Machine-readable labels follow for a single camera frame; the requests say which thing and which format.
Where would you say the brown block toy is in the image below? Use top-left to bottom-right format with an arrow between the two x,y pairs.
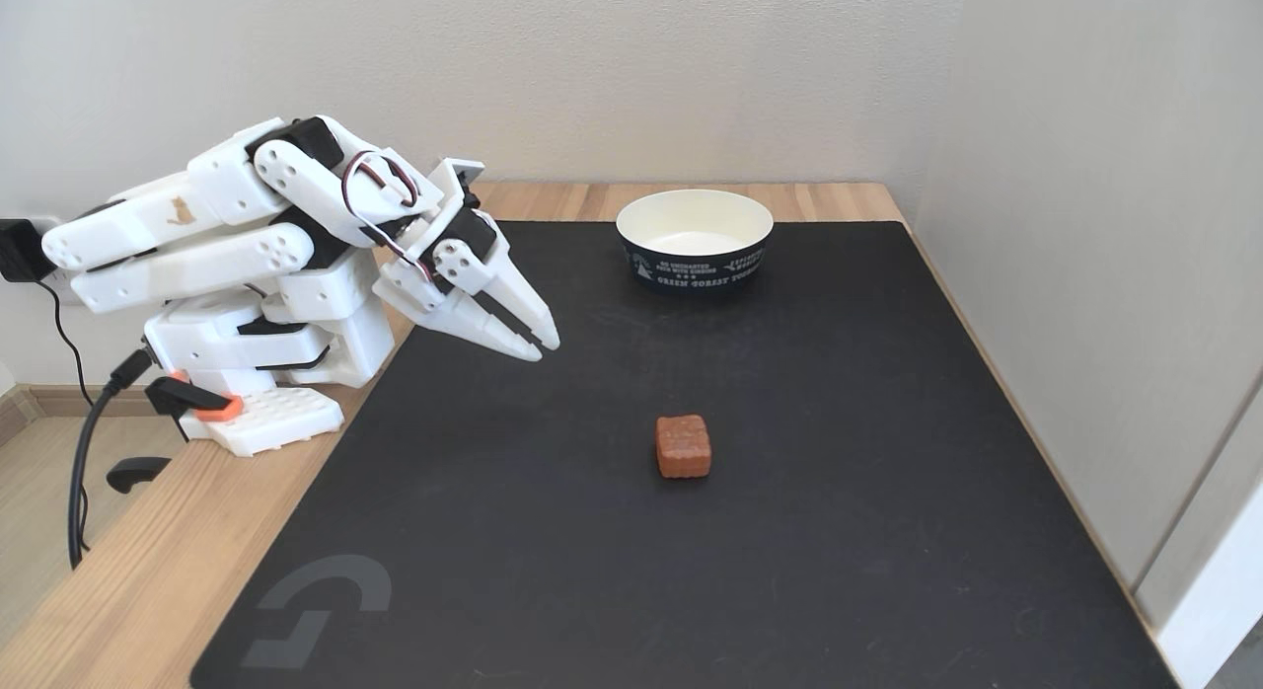
655,414 -> 713,480

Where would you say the white bowl dark printed band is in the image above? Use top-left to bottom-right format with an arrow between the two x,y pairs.
615,189 -> 776,294

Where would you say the black and orange clamp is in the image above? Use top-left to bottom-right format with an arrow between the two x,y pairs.
106,372 -> 246,496

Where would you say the black desk mat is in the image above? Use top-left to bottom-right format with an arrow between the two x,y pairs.
189,219 -> 1181,689

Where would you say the black power adapter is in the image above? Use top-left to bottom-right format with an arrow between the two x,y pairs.
0,219 -> 58,284

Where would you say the red black white servo cable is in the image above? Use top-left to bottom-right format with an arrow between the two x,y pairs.
339,149 -> 437,281

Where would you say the thick black cable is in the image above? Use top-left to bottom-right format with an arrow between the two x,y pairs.
66,347 -> 156,571

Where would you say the thin black cable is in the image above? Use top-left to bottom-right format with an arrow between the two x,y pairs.
35,278 -> 96,554

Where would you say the white door frame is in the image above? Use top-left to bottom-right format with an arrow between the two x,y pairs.
1133,368 -> 1263,689

